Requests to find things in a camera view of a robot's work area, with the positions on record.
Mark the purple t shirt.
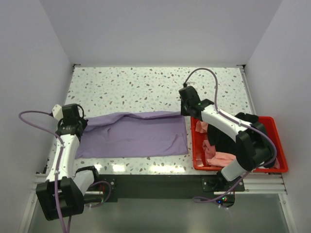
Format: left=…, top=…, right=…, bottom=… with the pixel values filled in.
left=75, top=111, right=188, bottom=159

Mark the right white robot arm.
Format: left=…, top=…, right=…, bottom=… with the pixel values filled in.
left=179, top=85, right=277, bottom=191

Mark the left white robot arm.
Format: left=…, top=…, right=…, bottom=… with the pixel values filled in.
left=36, top=104, right=101, bottom=221

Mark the black t shirt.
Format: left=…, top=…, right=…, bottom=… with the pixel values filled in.
left=207, top=125, right=276, bottom=171

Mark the pink t shirt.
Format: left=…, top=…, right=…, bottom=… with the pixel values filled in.
left=195, top=121, right=236, bottom=167

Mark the red plastic bin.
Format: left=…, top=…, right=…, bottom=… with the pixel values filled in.
left=190, top=116, right=288, bottom=173

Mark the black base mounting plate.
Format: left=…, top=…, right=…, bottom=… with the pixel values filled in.
left=85, top=175, right=245, bottom=204

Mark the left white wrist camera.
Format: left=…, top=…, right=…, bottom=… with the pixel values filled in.
left=52, top=104, right=63, bottom=121

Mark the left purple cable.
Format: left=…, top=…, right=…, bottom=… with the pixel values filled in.
left=18, top=110, right=112, bottom=233

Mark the purple cable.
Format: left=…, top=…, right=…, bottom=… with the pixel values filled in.
left=18, top=110, right=112, bottom=233
left=183, top=67, right=277, bottom=204

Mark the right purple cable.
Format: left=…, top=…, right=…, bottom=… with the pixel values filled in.
left=183, top=67, right=277, bottom=204

